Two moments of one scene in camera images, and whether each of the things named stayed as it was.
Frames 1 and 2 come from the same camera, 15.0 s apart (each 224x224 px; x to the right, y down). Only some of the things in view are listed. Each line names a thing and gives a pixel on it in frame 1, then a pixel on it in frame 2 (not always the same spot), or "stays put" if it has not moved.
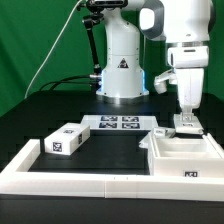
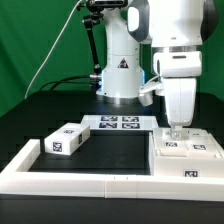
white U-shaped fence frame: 17,180 stays put
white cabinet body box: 184,157 stays put
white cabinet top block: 67,139 stays put
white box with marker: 163,132 to 201,144
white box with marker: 192,126 to 165,145
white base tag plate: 120,122 stays put
